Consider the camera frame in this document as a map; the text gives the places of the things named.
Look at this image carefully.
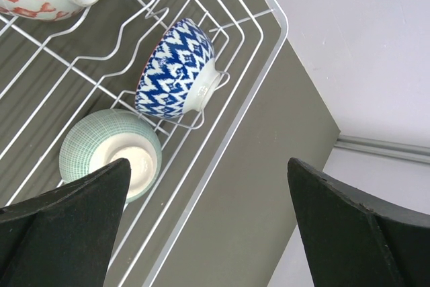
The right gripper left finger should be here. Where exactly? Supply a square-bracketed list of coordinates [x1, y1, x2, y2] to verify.
[1, 158, 131, 286]

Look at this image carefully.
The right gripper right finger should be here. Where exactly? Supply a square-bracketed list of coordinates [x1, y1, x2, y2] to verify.
[288, 158, 429, 286]

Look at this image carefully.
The pale green bowl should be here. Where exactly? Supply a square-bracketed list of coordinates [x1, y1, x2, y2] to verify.
[59, 109, 162, 203]

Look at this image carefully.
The orange red patterned bowl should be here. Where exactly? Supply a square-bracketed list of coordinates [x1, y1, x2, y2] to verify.
[134, 18, 222, 119]

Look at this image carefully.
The white wire dish rack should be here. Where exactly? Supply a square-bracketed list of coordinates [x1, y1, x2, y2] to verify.
[1, 0, 289, 286]

